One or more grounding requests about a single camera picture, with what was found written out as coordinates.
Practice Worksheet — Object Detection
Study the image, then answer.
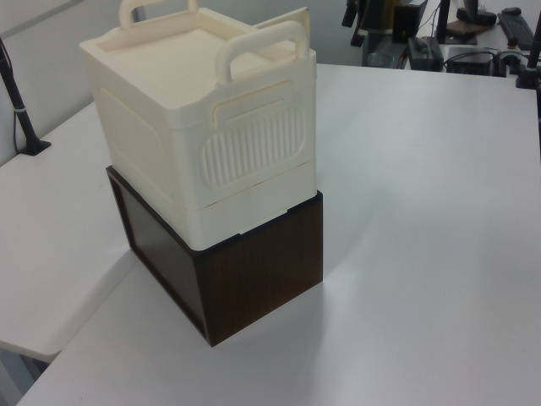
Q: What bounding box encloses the black camera stand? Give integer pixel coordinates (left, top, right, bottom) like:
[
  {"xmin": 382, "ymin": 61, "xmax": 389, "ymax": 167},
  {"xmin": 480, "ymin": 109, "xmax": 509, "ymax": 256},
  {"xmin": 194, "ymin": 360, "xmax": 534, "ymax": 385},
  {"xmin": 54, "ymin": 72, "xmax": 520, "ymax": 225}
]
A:
[{"xmin": 512, "ymin": 23, "xmax": 541, "ymax": 91}]

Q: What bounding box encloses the black clamp pole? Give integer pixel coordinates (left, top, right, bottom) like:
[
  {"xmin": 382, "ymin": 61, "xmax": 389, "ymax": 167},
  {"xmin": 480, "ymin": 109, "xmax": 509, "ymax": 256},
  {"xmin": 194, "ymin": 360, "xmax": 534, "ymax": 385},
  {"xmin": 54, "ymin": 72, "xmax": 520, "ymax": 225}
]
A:
[{"xmin": 0, "ymin": 36, "xmax": 52, "ymax": 156}]

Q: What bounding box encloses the black electronic device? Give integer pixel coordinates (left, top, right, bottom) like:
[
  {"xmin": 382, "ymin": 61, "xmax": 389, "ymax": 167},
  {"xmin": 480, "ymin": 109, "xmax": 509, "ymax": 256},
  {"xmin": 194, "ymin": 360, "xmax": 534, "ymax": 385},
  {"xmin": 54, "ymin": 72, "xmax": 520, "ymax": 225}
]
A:
[{"xmin": 406, "ymin": 36, "xmax": 445, "ymax": 72}]

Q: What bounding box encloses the brown pad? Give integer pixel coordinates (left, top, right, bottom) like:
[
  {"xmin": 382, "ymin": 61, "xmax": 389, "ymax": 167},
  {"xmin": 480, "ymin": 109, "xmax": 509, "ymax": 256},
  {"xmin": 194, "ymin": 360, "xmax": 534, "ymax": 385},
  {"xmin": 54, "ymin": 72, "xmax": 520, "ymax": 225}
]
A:
[{"xmin": 446, "ymin": 19, "xmax": 479, "ymax": 45}]

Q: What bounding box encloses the dark brown wooden box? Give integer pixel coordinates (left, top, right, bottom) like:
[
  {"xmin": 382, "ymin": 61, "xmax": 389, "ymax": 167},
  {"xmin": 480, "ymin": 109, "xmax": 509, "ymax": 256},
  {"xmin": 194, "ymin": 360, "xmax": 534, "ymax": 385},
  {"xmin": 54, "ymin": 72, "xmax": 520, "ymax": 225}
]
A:
[{"xmin": 105, "ymin": 165, "xmax": 325, "ymax": 348}]

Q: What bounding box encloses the cream plastic storage cabinet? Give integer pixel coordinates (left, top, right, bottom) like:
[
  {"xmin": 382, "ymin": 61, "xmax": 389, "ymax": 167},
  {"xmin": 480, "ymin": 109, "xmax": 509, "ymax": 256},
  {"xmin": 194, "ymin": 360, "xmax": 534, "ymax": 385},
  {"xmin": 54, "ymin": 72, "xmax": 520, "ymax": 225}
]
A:
[{"xmin": 79, "ymin": 0, "xmax": 318, "ymax": 250}]

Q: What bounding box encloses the cream cabinet carry handle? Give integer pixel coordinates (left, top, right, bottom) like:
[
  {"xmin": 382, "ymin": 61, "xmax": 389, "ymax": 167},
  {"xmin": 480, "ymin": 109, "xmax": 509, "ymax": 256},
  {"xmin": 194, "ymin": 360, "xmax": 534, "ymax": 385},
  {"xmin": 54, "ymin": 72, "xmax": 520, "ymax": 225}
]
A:
[
  {"xmin": 117, "ymin": 0, "xmax": 200, "ymax": 29},
  {"xmin": 215, "ymin": 19, "xmax": 309, "ymax": 86}
]

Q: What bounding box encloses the clear glass cup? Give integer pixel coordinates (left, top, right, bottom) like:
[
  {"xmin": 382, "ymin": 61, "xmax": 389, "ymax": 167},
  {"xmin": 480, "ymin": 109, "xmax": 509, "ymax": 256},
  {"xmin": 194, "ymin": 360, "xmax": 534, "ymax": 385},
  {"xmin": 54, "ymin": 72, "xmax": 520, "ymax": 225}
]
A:
[{"xmin": 366, "ymin": 52, "xmax": 397, "ymax": 69}]

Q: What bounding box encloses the black equipment box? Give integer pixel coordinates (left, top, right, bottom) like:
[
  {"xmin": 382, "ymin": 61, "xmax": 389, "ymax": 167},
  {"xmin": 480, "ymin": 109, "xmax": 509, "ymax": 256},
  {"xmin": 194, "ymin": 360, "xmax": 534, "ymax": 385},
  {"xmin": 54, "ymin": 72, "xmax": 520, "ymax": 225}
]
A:
[{"xmin": 443, "ymin": 46, "xmax": 496, "ymax": 78}]

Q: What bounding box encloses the black monitor stand pole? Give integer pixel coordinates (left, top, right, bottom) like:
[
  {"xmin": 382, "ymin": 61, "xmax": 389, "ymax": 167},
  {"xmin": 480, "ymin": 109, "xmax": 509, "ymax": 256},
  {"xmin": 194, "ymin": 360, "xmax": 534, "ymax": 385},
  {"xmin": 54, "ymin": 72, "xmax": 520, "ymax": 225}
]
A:
[{"xmin": 434, "ymin": 0, "xmax": 451, "ymax": 43}]

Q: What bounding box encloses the black keyboard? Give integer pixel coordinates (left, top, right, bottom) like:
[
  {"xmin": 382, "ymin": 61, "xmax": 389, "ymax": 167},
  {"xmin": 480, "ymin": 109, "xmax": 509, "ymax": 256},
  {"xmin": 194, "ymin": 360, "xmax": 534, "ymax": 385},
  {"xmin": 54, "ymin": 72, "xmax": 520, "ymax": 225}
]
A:
[{"xmin": 497, "ymin": 7, "xmax": 538, "ymax": 48}]

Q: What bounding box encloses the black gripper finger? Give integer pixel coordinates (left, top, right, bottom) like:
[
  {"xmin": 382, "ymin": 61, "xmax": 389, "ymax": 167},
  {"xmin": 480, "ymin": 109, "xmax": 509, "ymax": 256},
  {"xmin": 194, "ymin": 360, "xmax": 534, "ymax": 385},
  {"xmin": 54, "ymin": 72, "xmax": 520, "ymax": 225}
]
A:
[
  {"xmin": 350, "ymin": 15, "xmax": 369, "ymax": 48},
  {"xmin": 342, "ymin": 0, "xmax": 359, "ymax": 28}
]

